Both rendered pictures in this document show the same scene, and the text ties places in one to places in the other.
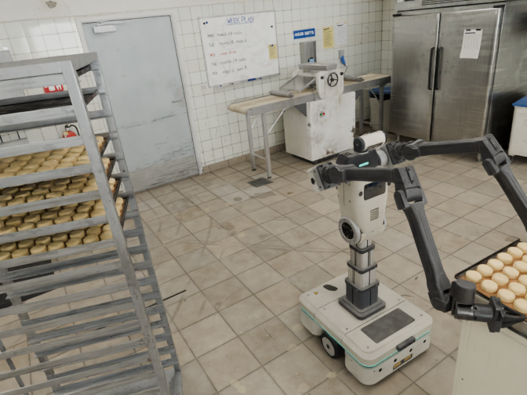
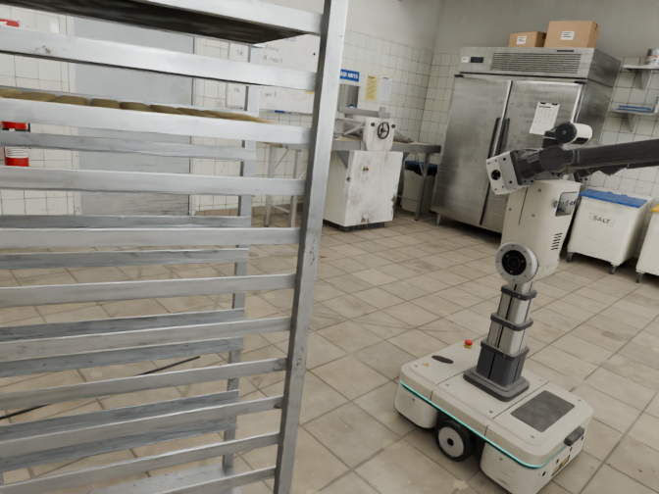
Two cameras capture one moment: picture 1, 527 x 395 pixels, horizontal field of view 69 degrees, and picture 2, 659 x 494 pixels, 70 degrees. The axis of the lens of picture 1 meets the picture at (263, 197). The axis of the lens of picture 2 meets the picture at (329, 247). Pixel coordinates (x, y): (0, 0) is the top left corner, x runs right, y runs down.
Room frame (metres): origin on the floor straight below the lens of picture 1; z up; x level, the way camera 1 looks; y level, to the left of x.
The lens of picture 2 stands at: (0.34, 0.68, 1.29)
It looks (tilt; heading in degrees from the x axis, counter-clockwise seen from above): 17 degrees down; 345
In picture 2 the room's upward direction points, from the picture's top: 7 degrees clockwise
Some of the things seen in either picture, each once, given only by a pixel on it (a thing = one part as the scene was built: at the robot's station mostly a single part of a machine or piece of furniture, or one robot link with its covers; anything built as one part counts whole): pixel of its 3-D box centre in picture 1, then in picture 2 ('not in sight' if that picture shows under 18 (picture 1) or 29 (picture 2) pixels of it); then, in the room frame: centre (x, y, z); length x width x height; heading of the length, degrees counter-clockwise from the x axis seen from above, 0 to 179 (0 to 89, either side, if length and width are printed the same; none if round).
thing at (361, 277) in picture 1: (361, 290); (500, 361); (1.81, -0.51, 0.36); 0.13 x 0.13 x 0.40; 27
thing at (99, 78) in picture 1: (143, 243); (243, 217); (1.59, 0.58, 0.97); 0.03 x 0.03 x 1.70; 11
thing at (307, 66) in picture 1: (317, 67); (364, 112); (5.34, -0.90, 1.23); 0.58 x 0.19 x 0.07; 30
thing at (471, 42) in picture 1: (470, 44); (543, 119); (4.52, -2.49, 1.39); 0.22 x 0.03 x 0.31; 30
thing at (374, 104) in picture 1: (385, 108); (420, 186); (6.32, -2.16, 0.33); 0.54 x 0.53 x 0.66; 30
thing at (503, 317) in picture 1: (508, 318); not in sight; (0.92, -0.73, 0.93); 0.09 x 0.07 x 0.07; 72
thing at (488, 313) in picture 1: (484, 313); not in sight; (0.94, -0.66, 0.94); 0.07 x 0.07 x 0.10; 72
